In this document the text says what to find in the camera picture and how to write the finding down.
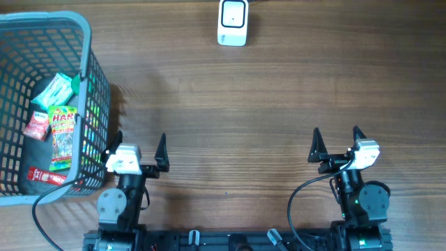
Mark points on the green lid jar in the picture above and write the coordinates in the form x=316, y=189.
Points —
x=75, y=84

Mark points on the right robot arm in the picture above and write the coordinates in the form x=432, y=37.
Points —
x=364, y=204

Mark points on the green Haribo gummy bag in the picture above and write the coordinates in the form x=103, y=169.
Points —
x=62, y=124

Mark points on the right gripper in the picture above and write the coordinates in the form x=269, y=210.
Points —
x=319, y=153

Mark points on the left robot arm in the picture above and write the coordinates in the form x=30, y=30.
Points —
x=119, y=208

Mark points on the small red snack packet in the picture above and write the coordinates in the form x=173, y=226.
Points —
x=38, y=126

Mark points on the red coffee stick sachet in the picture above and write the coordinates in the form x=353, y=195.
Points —
x=35, y=174

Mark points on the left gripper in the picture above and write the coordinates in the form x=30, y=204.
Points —
x=152, y=171

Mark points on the white barcode scanner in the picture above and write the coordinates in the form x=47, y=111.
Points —
x=232, y=22

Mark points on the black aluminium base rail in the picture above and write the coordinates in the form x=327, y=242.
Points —
x=315, y=239

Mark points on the grey plastic shopping basket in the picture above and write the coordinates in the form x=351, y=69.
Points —
x=35, y=47

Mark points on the teal tissue packet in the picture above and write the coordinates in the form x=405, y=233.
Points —
x=57, y=93

